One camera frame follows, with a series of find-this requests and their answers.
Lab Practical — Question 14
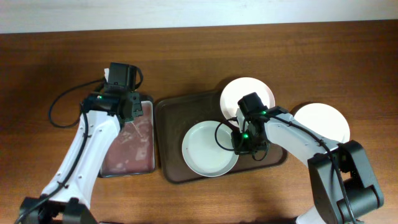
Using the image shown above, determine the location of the pale green plate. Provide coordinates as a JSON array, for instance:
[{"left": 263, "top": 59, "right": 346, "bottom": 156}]
[{"left": 182, "top": 121, "right": 239, "bottom": 177}]

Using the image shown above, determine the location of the black tray with soapy water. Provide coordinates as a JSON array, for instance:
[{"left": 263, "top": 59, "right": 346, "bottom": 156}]
[{"left": 98, "top": 95, "right": 155, "bottom": 178}]

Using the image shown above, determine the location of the pink plate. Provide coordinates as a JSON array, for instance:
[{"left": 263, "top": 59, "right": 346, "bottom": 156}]
[{"left": 220, "top": 77, "right": 275, "bottom": 119}]

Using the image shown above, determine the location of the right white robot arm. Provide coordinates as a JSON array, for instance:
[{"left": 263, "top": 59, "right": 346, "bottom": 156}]
[{"left": 231, "top": 93, "right": 384, "bottom": 224}]

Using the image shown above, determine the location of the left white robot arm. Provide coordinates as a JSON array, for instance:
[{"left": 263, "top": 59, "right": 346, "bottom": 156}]
[{"left": 16, "top": 62, "right": 144, "bottom": 223}]

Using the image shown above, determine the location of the large brown serving tray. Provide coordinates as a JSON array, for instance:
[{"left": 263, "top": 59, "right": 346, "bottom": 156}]
[{"left": 155, "top": 91, "right": 288, "bottom": 184}]

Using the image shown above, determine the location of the cream white plate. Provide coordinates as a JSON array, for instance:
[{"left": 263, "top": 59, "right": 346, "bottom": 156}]
[{"left": 294, "top": 103, "right": 351, "bottom": 143}]

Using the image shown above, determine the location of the right black cable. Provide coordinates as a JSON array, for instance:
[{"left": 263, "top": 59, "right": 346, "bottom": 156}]
[{"left": 214, "top": 113, "right": 357, "bottom": 224}]

